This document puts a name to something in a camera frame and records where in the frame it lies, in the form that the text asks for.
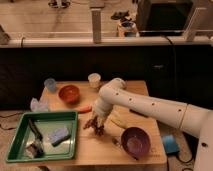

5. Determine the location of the orange carrot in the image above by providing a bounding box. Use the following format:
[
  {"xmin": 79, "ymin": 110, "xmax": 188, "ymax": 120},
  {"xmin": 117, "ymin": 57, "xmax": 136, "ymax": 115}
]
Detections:
[{"xmin": 75, "ymin": 106, "xmax": 92, "ymax": 114}]

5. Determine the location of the black handled dish brush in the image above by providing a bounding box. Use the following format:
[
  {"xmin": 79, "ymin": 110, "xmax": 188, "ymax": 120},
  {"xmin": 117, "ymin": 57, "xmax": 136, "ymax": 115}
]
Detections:
[{"xmin": 26, "ymin": 118, "xmax": 44, "ymax": 158}]

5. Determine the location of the red bowl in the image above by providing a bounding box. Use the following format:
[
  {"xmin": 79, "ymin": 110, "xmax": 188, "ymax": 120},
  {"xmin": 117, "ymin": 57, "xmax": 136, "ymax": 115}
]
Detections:
[{"xmin": 58, "ymin": 84, "xmax": 80, "ymax": 103}]

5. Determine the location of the black monitor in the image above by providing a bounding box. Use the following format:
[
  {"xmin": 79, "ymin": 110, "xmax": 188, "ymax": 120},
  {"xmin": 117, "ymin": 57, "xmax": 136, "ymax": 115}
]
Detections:
[{"xmin": 136, "ymin": 0, "xmax": 193, "ymax": 36}]

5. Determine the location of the white vertical post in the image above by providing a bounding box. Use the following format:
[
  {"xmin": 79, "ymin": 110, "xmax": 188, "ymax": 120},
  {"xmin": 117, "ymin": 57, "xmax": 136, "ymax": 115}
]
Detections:
[{"xmin": 91, "ymin": 8, "xmax": 101, "ymax": 43}]

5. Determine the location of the yellow banana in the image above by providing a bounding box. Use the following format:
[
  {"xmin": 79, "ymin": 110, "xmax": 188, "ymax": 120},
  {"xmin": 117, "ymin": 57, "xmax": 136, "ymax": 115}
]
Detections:
[{"xmin": 109, "ymin": 109, "xmax": 127, "ymax": 129}]

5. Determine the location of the blue plastic cup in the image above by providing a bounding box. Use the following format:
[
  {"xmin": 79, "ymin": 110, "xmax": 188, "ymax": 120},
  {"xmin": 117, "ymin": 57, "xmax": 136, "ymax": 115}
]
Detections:
[{"xmin": 44, "ymin": 78, "xmax": 57, "ymax": 93}]

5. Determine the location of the purple bowl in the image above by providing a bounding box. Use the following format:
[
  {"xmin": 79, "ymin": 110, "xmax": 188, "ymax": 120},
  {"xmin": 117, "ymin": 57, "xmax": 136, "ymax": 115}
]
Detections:
[{"xmin": 121, "ymin": 127, "xmax": 151, "ymax": 159}]

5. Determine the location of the clear plastic cup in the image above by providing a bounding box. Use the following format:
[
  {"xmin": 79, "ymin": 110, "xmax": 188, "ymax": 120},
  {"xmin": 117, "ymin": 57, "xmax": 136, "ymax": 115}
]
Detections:
[{"xmin": 88, "ymin": 73, "xmax": 101, "ymax": 89}]

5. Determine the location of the green plastic tray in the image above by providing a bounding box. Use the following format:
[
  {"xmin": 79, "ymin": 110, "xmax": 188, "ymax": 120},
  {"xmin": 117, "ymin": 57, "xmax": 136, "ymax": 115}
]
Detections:
[{"xmin": 6, "ymin": 111, "xmax": 78, "ymax": 163}]

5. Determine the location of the blue sponge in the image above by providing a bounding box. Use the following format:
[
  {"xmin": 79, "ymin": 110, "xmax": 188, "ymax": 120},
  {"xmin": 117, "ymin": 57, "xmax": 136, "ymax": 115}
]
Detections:
[{"xmin": 48, "ymin": 127, "xmax": 70, "ymax": 146}]

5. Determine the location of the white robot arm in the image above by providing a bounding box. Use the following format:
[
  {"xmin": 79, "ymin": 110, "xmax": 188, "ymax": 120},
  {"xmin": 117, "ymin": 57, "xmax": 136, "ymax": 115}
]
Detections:
[{"xmin": 91, "ymin": 78, "xmax": 213, "ymax": 171}]

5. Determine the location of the blue box on floor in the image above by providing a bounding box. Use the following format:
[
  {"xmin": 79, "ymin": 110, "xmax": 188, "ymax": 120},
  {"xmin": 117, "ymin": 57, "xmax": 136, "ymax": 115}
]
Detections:
[{"xmin": 162, "ymin": 135, "xmax": 180, "ymax": 154}]

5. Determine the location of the dark red grape bunch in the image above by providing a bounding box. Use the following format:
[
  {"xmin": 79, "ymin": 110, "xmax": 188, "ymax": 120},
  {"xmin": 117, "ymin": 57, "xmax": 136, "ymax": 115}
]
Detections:
[{"xmin": 84, "ymin": 120, "xmax": 104, "ymax": 136}]

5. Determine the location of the small metal clip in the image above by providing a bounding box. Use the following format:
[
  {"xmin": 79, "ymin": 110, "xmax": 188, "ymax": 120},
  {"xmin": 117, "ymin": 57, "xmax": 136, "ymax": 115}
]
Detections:
[{"xmin": 111, "ymin": 138, "xmax": 121, "ymax": 147}]

